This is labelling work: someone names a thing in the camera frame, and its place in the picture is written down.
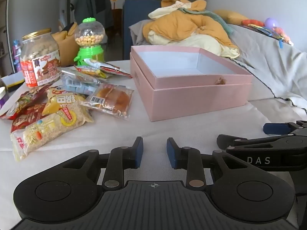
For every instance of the green candy dispenser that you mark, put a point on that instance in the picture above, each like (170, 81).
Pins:
(90, 45)

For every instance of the clear bread packet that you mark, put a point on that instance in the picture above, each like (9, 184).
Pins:
(109, 99)

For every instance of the large red snack packet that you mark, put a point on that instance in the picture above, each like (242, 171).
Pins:
(26, 98)

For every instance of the purple paper cup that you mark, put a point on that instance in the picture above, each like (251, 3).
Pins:
(2, 99)

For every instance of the red biscuit packet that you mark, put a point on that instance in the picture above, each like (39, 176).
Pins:
(25, 118)

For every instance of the white and red snack packet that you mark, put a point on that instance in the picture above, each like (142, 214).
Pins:
(110, 68)

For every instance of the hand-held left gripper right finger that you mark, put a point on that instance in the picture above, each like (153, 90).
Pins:
(171, 153)

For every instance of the pink cardboard box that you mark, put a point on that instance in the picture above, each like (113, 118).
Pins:
(191, 93)

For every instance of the white table cloth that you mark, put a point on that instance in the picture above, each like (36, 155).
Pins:
(120, 134)

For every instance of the peanut jar with red label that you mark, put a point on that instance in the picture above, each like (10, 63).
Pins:
(39, 60)

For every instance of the long clear cracker packet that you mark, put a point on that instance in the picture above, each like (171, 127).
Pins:
(40, 136)

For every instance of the orange and cream blanket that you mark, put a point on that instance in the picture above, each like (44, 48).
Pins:
(187, 26)

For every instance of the black and yellow tray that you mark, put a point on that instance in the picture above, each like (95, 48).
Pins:
(13, 82)

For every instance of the yellow armchair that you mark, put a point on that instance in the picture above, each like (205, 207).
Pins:
(66, 43)

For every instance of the blue cabinet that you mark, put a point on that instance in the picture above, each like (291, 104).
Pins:
(139, 12)

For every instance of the toys on shelf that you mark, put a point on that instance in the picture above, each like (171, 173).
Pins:
(16, 55)

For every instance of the dark jacket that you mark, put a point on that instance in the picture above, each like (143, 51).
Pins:
(92, 7)

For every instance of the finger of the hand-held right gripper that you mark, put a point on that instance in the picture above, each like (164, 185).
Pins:
(275, 128)
(227, 141)

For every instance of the pile of colourful toys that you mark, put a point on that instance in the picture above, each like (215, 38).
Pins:
(273, 28)

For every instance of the yellow-green snack packet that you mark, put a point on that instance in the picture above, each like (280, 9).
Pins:
(90, 71)

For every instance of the yellow rice crust packet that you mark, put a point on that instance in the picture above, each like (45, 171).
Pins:
(69, 112)

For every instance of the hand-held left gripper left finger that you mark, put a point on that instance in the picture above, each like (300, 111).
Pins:
(138, 152)

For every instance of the grey covered sofa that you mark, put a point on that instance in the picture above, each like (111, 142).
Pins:
(263, 60)

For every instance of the yellow pillow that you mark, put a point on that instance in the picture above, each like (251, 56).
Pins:
(229, 16)

